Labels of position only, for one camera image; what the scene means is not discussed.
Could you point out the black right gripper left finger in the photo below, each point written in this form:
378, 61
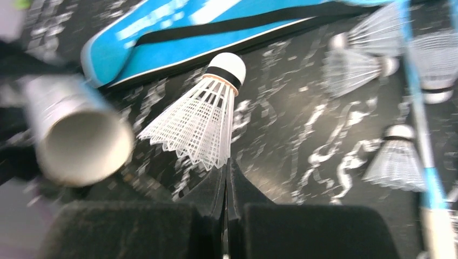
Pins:
110, 220

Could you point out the blue racket white grip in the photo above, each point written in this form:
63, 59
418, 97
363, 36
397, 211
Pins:
437, 228

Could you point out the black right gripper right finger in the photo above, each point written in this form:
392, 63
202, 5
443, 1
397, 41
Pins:
260, 228

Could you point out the silver shuttlecock tube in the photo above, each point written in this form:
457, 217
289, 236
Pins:
78, 137

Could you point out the white plastic shuttlecock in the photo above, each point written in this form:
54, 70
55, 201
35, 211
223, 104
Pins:
199, 124

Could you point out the blue racket cover bag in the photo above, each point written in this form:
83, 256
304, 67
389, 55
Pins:
158, 38

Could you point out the white shuttlecock black band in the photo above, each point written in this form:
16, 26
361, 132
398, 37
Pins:
397, 164

